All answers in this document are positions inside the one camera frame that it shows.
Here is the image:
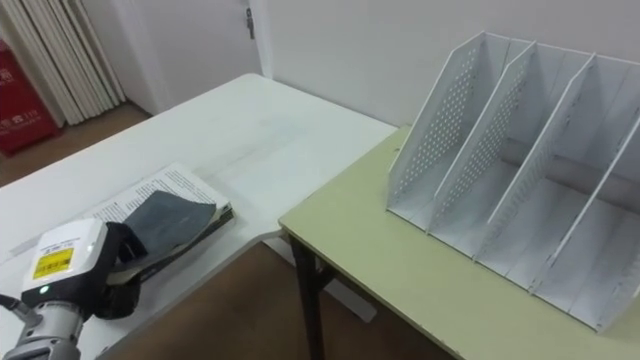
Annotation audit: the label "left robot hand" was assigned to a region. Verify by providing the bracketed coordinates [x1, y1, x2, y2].
[20, 217, 149, 322]

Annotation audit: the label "dark grey book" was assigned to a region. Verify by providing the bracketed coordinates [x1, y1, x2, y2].
[105, 189, 236, 287]

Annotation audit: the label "white printed booklet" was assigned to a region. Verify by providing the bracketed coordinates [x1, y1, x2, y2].
[91, 161, 232, 226]

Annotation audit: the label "red cabinet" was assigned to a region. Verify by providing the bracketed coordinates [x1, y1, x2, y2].
[0, 39, 64, 157]

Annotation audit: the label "white folding panels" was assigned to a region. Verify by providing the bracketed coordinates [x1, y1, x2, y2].
[0, 0, 128, 128]

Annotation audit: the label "white desk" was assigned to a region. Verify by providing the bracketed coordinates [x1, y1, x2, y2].
[0, 73, 399, 360]

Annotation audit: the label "white door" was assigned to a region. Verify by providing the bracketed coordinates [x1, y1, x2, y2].
[79, 0, 265, 116]

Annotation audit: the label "green desk with black legs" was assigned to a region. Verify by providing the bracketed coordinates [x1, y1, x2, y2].
[277, 124, 640, 360]

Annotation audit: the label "white perforated file rack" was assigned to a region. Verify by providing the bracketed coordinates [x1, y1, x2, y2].
[385, 30, 640, 334]

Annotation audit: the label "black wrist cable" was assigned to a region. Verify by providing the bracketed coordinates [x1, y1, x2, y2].
[0, 293, 32, 321]

